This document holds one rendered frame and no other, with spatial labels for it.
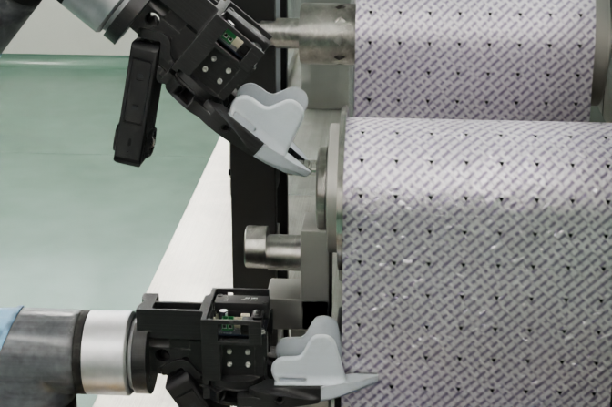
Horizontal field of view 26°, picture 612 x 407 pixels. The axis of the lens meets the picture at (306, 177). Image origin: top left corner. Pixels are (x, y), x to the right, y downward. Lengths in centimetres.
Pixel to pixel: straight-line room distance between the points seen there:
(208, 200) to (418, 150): 111
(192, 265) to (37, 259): 253
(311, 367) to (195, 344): 10
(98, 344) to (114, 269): 315
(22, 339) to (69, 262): 322
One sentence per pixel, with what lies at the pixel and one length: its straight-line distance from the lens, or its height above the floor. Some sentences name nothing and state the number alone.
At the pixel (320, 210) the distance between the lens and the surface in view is 115.
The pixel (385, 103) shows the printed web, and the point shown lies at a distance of 134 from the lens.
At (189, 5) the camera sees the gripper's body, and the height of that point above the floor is 142.
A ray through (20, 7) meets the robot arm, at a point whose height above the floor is 141.
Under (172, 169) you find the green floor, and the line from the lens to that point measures 527.
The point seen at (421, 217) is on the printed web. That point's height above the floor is 125.
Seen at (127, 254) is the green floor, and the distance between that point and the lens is 444.
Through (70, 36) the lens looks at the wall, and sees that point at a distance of 699.
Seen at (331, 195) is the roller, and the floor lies 126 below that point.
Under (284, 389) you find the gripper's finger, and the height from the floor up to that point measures 110.
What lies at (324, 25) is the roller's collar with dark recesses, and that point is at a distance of 137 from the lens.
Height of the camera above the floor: 163
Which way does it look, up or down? 18 degrees down
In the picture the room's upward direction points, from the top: straight up
